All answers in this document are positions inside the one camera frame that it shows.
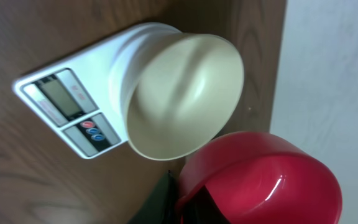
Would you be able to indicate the white digital kitchen scale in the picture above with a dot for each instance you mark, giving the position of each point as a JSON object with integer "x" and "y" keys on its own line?
{"x": 81, "y": 97}

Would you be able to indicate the red plastic measuring scoop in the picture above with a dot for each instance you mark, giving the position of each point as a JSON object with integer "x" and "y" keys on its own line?
{"x": 248, "y": 177}

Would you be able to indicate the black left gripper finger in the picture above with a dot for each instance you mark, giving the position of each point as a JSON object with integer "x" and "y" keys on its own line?
{"x": 159, "y": 207}

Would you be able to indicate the cream round bowl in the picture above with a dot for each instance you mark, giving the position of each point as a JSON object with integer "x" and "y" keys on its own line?
{"x": 175, "y": 91}

